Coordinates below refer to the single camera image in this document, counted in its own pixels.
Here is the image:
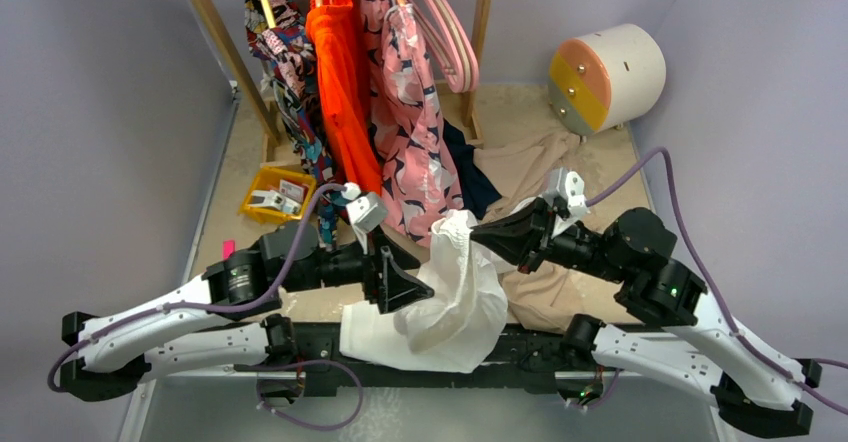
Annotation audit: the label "round white drawer cabinet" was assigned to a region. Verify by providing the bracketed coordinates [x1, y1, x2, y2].
[547, 24, 667, 138]

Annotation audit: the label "pink wooden hanger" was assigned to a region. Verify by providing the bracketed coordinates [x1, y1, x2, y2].
[397, 0, 481, 94]
[390, 0, 465, 92]

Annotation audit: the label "white shorts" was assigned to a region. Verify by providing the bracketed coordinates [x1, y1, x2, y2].
[339, 210, 514, 374]

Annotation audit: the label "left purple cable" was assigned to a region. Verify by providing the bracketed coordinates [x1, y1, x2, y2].
[46, 182, 349, 394]

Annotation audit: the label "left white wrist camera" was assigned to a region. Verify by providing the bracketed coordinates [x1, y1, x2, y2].
[341, 182, 388, 253]

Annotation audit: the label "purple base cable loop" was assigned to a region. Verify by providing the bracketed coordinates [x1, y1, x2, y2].
[254, 359, 366, 433]

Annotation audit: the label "beige shorts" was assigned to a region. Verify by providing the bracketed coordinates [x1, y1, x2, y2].
[474, 130, 636, 333]

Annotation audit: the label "comic print shorts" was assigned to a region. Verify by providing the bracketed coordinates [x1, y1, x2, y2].
[240, 0, 359, 249]

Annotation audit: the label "pink plastic clip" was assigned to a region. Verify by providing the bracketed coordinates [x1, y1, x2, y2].
[221, 239, 236, 259]

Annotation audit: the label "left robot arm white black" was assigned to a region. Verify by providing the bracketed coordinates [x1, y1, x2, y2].
[47, 222, 434, 402]

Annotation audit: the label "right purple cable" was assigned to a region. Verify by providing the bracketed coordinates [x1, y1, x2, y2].
[586, 146, 848, 417]

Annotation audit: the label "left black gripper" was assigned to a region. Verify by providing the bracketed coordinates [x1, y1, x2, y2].
[284, 223, 435, 311]

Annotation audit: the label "white item in bin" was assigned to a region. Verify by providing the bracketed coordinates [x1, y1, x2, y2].
[247, 190, 302, 215]

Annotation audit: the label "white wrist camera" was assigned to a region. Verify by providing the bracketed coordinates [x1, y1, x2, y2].
[341, 182, 388, 253]
[541, 167, 589, 237]

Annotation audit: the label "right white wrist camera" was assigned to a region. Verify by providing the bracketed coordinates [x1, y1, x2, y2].
[541, 167, 589, 237]

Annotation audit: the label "yellow plastic bin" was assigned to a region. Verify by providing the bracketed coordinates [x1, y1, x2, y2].
[239, 166, 317, 224]

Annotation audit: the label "wooden clothes rack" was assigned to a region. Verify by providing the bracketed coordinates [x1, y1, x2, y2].
[189, 0, 491, 168]

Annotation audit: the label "orange mesh shorts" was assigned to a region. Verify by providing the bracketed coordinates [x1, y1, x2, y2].
[306, 0, 382, 194]

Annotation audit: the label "pink shark print shorts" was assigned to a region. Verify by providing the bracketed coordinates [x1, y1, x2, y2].
[360, 0, 464, 246]

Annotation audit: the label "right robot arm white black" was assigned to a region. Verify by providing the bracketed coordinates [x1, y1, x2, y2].
[471, 196, 821, 439]

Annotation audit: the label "navy blue shorts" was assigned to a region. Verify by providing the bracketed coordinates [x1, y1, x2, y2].
[443, 119, 502, 220]

